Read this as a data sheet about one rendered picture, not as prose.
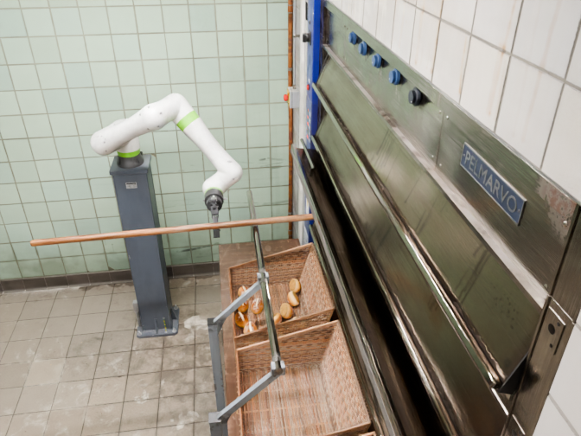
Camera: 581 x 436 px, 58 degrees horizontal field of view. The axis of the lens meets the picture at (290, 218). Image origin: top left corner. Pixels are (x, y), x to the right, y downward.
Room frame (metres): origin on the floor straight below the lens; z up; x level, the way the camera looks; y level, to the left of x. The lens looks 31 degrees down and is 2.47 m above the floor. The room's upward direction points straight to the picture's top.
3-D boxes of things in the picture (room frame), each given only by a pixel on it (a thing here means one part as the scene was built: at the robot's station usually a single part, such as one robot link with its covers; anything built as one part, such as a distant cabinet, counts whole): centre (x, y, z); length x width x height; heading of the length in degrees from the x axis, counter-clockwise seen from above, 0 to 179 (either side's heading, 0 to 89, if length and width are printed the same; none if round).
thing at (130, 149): (2.65, 0.90, 1.36); 0.16 x 0.13 x 0.19; 155
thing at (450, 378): (1.53, -0.28, 1.54); 1.79 x 0.11 x 0.19; 8
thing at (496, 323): (1.53, -0.28, 1.80); 1.79 x 0.11 x 0.19; 8
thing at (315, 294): (2.08, 0.07, 0.72); 0.56 x 0.49 x 0.28; 9
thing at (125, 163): (2.72, 0.90, 1.23); 0.26 x 0.15 x 0.06; 8
